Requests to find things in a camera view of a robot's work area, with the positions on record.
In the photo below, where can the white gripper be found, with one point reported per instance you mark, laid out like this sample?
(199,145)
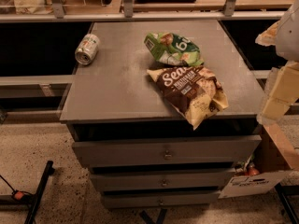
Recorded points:
(289,36)

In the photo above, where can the silver green 7up can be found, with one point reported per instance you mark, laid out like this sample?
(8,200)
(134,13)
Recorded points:
(87,49)

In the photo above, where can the brown cream snack bag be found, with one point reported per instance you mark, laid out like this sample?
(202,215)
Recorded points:
(194,92)

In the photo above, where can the cardboard box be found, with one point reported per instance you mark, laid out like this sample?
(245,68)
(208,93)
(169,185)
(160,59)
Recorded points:
(273,160)

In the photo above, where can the green chip bag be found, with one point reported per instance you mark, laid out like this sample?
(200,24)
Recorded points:
(173,49)

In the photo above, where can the grey drawer cabinet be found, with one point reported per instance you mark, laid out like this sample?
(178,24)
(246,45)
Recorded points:
(139,150)

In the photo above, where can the black metal stand leg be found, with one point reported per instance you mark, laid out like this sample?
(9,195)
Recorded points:
(34,204)

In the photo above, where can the orange clamp with cable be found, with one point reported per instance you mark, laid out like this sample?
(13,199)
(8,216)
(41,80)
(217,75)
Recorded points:
(16,197)

